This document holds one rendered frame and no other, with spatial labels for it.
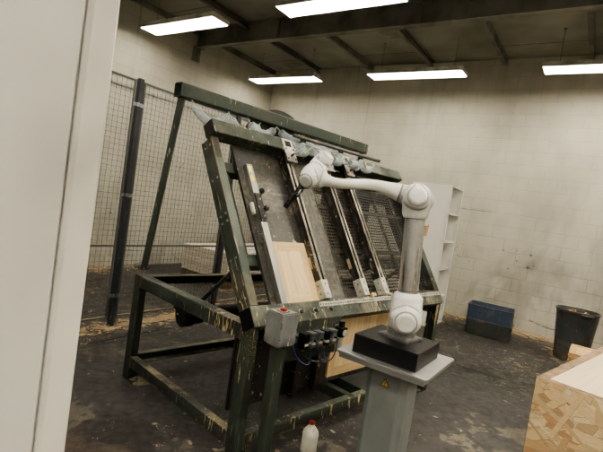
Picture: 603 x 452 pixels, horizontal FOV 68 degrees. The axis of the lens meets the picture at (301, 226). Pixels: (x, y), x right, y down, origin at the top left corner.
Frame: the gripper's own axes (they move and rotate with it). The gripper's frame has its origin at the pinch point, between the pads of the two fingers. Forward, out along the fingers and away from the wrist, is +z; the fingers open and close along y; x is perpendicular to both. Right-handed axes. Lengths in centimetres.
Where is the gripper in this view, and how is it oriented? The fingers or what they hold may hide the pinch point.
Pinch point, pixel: (288, 203)
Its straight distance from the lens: 269.5
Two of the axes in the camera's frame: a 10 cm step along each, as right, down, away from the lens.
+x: 8.1, 5.6, 1.9
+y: -2.0, 5.5, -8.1
